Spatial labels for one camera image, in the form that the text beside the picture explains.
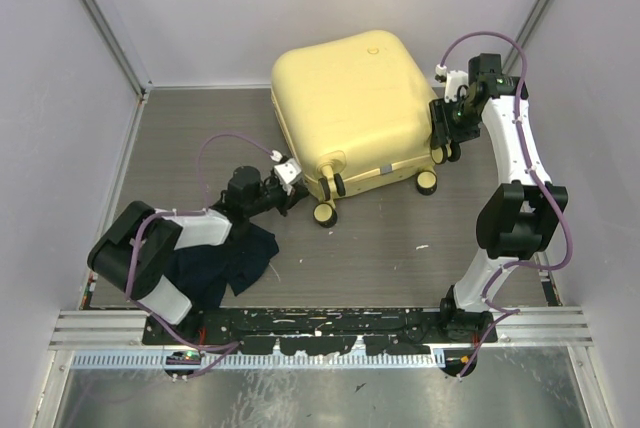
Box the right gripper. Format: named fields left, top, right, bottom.
left=427, top=93, right=480, bottom=149

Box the yellow hard-shell suitcase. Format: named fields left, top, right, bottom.
left=271, top=30, right=453, bottom=228

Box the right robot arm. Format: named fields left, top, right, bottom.
left=429, top=53, right=568, bottom=342

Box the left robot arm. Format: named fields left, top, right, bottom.
left=87, top=162, right=309, bottom=346

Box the dark navy garment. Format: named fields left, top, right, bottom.
left=164, top=224, right=279, bottom=311

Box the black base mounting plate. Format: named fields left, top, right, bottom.
left=174, top=308, right=498, bottom=356

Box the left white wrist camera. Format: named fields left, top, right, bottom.
left=270, top=150, right=303, bottom=195

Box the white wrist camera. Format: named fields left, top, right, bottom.
left=435, top=64, right=469, bottom=103
left=270, top=150, right=303, bottom=195

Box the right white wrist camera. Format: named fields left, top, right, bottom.
left=435, top=64, right=469, bottom=103

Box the aluminium frame rail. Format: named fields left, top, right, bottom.
left=50, top=307, right=593, bottom=354

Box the white slotted cable duct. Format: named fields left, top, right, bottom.
left=71, top=350, right=445, bottom=370

